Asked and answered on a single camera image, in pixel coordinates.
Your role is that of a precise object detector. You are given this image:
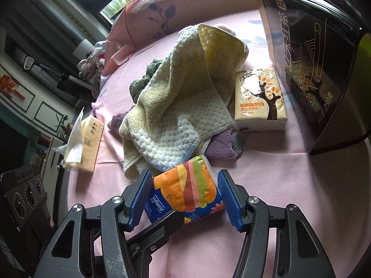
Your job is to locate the blue orange tissue pack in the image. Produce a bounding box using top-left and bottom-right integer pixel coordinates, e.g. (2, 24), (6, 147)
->
(145, 154), (225, 223)

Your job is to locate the purple knitted cloth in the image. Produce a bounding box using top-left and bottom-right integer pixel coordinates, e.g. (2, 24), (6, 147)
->
(107, 112), (246, 161)

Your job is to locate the yellow white waffle towel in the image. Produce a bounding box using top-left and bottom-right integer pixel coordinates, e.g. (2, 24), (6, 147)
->
(119, 24), (248, 180)

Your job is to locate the yellow soft tissue pack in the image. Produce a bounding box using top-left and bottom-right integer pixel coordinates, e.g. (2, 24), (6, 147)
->
(53, 110), (104, 173)

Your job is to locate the black speaker box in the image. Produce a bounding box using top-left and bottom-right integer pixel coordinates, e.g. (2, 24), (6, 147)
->
(1, 164), (50, 229)

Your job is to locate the small potted plant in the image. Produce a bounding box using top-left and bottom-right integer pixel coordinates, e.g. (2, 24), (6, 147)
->
(55, 114), (73, 141)

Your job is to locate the orange tree tissue pack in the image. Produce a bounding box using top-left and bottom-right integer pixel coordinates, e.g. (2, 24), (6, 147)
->
(235, 68), (287, 132)

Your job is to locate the green knitted scrunchie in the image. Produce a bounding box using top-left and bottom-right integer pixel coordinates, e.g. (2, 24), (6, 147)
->
(129, 59), (162, 104)

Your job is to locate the pile of clothes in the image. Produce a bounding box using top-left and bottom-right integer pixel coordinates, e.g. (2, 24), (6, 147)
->
(77, 40), (107, 98)

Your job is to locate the black gold tea box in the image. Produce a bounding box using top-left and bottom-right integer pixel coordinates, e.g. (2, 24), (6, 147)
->
(256, 0), (370, 155)

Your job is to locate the blue pink plush elephant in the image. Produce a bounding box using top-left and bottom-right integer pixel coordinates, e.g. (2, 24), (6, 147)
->
(216, 25), (236, 36)

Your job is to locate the pink floral pillow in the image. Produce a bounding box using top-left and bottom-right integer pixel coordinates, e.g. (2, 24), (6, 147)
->
(102, 0), (256, 77)

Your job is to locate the red wall ornament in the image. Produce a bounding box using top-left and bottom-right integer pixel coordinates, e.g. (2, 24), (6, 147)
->
(0, 74), (25, 101)

